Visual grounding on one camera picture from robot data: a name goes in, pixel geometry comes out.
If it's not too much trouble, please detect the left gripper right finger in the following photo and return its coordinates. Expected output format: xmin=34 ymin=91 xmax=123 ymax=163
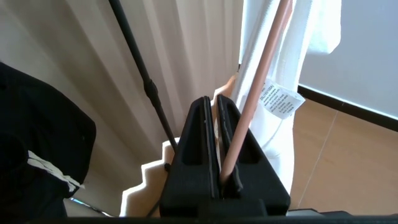
xmin=216 ymin=93 xmax=292 ymax=217

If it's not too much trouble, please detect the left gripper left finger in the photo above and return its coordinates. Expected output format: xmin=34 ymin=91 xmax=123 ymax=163
xmin=159 ymin=95 xmax=222 ymax=218

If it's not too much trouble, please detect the pink clothes hanger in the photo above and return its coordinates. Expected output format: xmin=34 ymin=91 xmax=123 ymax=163
xmin=220 ymin=0 xmax=294 ymax=184

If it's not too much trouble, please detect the black garment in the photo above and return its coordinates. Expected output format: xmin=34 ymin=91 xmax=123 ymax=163
xmin=0 ymin=62 xmax=97 ymax=218

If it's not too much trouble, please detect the white garment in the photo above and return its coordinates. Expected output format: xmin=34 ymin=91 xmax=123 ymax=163
xmin=231 ymin=0 xmax=342 ymax=195

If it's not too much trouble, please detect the black clothes rack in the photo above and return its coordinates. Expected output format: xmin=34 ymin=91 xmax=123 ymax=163
xmin=108 ymin=0 xmax=180 ymax=218

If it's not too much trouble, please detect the beige curtain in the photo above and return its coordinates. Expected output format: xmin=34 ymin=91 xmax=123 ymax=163
xmin=0 ymin=0 xmax=245 ymax=217

